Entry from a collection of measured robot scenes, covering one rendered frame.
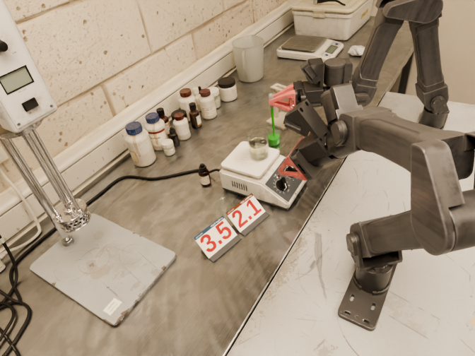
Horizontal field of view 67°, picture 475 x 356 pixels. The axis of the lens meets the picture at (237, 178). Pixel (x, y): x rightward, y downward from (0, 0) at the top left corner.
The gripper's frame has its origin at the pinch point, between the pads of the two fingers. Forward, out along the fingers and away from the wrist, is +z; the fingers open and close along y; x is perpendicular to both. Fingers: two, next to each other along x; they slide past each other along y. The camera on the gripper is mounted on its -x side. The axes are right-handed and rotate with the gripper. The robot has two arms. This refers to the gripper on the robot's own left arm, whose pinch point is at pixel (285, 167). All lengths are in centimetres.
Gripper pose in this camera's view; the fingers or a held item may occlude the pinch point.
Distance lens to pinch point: 82.6
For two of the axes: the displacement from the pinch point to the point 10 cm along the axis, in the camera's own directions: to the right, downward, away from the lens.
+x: 6.3, 7.5, 2.0
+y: -5.2, 6.0, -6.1
